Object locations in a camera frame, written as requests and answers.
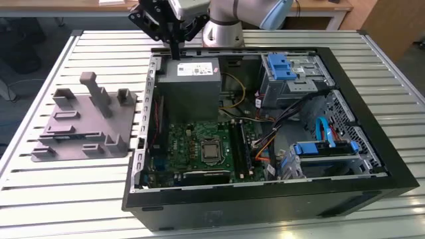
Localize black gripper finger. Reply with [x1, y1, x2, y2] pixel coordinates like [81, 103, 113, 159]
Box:
[175, 14, 211, 60]
[128, 8, 176, 60]

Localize black RAM slot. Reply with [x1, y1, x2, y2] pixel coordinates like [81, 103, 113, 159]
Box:
[235, 119, 249, 175]
[231, 119, 245, 175]

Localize wooden desk white legs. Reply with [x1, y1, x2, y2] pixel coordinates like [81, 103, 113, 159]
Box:
[0, 0, 354, 31]

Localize grey power supply unit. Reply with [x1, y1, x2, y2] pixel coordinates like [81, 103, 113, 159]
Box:
[156, 57, 223, 122]

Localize blue disk carrier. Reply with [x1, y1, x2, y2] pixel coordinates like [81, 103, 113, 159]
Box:
[267, 54, 299, 81]

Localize metal disk bay cage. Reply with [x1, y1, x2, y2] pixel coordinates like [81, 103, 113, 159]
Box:
[260, 53, 335, 109]
[279, 143, 388, 180]

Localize black office chair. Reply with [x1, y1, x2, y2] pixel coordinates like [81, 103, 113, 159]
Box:
[0, 17, 47, 75]

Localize grey parts rack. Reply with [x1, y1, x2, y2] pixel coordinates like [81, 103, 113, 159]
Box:
[29, 71, 139, 164]

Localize metal CPU socket cover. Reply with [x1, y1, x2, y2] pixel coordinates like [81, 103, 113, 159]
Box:
[199, 136, 224, 167]

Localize silver CPU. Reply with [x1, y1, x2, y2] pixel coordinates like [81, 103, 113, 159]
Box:
[203, 143, 220, 160]

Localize green motherboard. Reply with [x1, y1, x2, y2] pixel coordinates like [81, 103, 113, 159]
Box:
[143, 119, 267, 189]

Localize hard disk in blue carrier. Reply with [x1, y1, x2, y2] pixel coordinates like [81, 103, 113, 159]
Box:
[293, 140, 358, 157]

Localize wooden cabinet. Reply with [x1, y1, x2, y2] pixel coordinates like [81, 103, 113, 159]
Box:
[340, 0, 425, 64]

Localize black graphics card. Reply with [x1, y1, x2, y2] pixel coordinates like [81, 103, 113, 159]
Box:
[181, 169, 232, 186]

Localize black PC case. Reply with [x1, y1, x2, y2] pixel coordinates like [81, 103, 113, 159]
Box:
[121, 46, 421, 231]

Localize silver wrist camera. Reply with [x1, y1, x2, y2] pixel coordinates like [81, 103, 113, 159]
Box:
[168, 0, 213, 21]

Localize yellow wire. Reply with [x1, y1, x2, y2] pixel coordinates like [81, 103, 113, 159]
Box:
[219, 72, 247, 110]

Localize black cable bundle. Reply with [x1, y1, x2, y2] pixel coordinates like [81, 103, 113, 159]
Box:
[271, 88, 333, 132]

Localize orange yellow power wires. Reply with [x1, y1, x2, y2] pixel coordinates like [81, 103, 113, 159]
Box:
[255, 137, 277, 161]

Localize blue flat data cable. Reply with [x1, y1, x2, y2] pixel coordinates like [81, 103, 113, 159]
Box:
[315, 116, 337, 147]

